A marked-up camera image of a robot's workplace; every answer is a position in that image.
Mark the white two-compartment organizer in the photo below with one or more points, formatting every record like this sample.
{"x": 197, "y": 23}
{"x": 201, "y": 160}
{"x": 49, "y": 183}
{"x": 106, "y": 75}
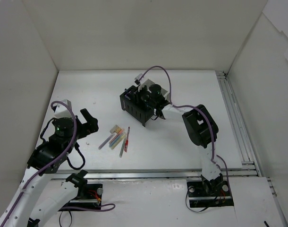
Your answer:
{"x": 163, "y": 94}

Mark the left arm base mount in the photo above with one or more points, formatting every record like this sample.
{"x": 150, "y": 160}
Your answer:
{"x": 91, "y": 198}

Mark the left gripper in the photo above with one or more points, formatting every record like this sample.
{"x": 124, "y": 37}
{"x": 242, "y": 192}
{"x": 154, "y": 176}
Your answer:
{"x": 84, "y": 125}

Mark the beige eraser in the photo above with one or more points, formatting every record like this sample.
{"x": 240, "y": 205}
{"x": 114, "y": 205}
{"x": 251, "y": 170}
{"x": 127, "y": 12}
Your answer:
{"x": 115, "y": 129}

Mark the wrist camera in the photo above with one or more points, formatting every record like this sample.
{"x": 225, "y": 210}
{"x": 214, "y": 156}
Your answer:
{"x": 61, "y": 111}
{"x": 140, "y": 82}

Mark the blue pen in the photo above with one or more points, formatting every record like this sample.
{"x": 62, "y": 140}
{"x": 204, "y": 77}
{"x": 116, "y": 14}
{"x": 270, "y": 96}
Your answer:
{"x": 126, "y": 94}

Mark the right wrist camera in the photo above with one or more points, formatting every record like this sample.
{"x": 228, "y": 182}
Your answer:
{"x": 140, "y": 82}

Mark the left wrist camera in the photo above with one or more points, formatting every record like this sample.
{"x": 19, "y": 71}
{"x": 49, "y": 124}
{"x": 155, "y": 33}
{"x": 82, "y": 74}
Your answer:
{"x": 61, "y": 111}

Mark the aluminium front rail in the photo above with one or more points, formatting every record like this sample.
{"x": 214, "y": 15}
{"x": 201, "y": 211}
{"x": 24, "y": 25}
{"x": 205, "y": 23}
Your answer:
{"x": 144, "y": 173}

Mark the aluminium right rail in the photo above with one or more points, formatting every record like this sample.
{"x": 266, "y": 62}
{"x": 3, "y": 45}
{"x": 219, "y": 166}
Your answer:
{"x": 243, "y": 142}

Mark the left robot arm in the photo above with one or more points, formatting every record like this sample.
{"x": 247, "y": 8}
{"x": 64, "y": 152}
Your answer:
{"x": 23, "y": 210}

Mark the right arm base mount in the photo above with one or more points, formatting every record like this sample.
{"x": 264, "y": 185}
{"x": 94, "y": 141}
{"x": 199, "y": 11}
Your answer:
{"x": 199, "y": 200}

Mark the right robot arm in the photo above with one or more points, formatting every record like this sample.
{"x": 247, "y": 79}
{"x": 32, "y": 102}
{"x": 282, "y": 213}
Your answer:
{"x": 202, "y": 130}

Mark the red pen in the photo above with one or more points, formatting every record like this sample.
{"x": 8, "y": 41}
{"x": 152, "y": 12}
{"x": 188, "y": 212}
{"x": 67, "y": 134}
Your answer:
{"x": 127, "y": 139}

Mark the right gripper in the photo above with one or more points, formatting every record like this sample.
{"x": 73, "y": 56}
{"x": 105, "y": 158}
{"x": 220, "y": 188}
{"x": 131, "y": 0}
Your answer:
{"x": 139, "y": 96}

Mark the pastel highlighter set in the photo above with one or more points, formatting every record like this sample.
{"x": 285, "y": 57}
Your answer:
{"x": 116, "y": 138}

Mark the black two-compartment organizer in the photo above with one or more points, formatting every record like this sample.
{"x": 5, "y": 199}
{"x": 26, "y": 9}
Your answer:
{"x": 130, "y": 106}

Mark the aluminium rail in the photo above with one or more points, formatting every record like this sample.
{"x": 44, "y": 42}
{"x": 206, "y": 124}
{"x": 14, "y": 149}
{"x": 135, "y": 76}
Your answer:
{"x": 243, "y": 142}
{"x": 144, "y": 173}

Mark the grey mechanical pencil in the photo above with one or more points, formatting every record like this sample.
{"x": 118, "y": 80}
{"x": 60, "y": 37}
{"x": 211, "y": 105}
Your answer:
{"x": 105, "y": 142}

